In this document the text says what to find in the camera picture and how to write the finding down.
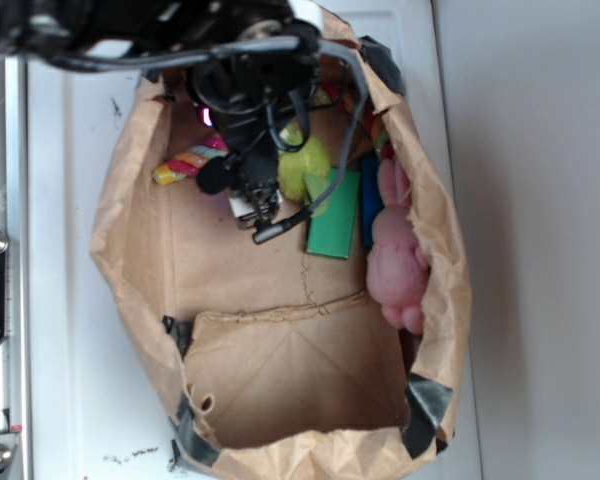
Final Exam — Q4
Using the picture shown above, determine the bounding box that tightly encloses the brown paper bag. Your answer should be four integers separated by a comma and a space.
89, 0, 474, 480

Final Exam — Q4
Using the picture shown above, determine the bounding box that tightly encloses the grey braided cable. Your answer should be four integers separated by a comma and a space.
49, 37, 371, 246

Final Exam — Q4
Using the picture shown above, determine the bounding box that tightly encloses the blue rectangular block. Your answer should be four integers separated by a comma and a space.
361, 156, 383, 248

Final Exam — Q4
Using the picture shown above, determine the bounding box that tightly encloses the pink plush bunny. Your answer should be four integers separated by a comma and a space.
366, 159, 430, 335

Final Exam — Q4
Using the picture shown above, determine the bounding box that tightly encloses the aluminium extrusion rail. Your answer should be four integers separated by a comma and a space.
0, 58, 32, 479

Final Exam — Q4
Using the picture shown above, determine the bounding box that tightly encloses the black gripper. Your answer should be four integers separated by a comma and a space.
187, 1, 323, 233

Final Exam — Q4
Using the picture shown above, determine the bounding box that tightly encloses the green plush toy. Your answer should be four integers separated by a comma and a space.
277, 136, 331, 206

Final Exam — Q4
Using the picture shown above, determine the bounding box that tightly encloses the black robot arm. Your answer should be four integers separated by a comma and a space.
0, 1, 322, 242

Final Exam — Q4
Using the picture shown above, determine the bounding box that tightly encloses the multicolored braided rope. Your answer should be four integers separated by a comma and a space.
151, 84, 396, 187

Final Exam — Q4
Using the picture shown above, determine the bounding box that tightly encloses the black foam microphone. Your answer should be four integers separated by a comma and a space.
196, 154, 242, 195

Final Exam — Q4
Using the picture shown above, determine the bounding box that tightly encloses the green rectangular block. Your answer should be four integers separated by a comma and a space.
306, 171, 360, 260

